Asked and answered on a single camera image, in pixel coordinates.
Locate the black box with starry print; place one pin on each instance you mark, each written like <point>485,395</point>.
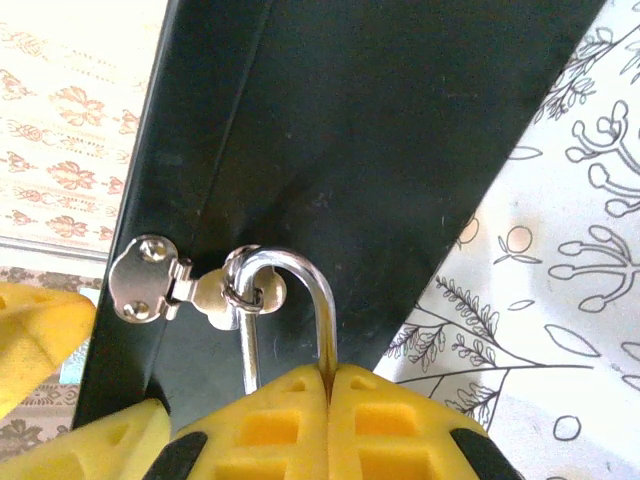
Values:
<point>350,125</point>

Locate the silver padlock shackle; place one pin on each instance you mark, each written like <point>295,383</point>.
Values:
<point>300,262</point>

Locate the silver hasp latch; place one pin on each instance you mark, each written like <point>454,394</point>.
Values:
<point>140,285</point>

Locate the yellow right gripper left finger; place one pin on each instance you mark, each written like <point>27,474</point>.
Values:
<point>270,430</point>

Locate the frosted pale blue cup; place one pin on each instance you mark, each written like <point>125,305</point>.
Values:
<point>75,361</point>

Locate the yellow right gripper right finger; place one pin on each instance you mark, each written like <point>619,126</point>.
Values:
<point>390,430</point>

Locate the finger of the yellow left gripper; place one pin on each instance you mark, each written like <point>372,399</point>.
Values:
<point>35,330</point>
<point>90,450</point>

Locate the floral tablecloth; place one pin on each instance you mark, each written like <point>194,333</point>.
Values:
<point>550,350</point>

